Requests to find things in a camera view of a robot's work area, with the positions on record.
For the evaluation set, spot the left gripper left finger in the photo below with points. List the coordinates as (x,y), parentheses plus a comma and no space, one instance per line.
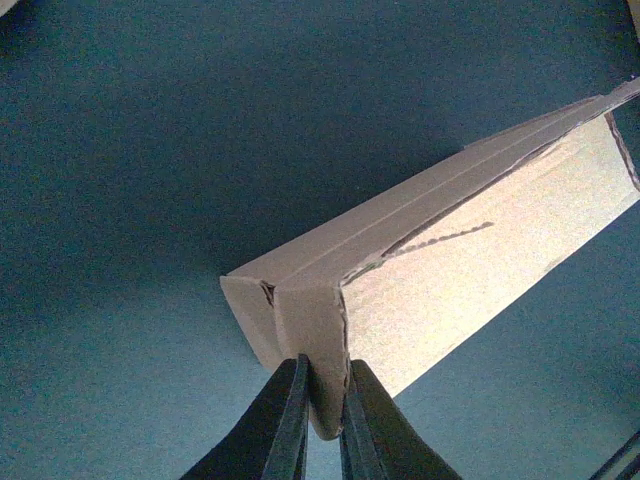
(270,439)

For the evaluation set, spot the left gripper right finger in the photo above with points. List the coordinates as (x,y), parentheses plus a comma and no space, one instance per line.
(377,441)

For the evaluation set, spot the cardboard box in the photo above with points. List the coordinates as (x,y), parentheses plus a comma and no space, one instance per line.
(403,279)

